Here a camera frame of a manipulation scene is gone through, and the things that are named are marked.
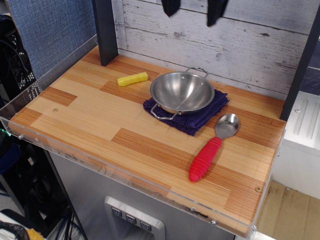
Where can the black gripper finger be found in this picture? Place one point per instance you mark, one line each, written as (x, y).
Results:
(215, 10)
(170, 7)

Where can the steel pot with two handles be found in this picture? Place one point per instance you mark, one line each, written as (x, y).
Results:
(181, 93)

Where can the folded purple cloth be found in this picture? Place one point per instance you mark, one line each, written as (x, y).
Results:
(191, 123)

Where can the yellow plastic corn piece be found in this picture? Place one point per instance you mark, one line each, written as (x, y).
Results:
(132, 79)

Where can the black plastic crate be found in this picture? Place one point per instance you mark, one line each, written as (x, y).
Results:
(16, 73)

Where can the clear acrylic edge guard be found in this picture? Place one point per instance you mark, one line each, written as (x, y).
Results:
(103, 143)

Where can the grey dispenser button panel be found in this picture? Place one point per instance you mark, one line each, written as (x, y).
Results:
(130, 223)

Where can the yellow black object bottom left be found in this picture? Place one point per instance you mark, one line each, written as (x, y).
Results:
(12, 231)

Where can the dark left upright post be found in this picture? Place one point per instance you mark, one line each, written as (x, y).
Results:
(105, 29)

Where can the dark upright post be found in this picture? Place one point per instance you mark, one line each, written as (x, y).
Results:
(302, 67)
(105, 29)

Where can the dark right upright post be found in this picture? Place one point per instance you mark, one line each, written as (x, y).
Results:
(302, 67)

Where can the spoon with red handle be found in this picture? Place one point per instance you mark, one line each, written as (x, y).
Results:
(226, 127)

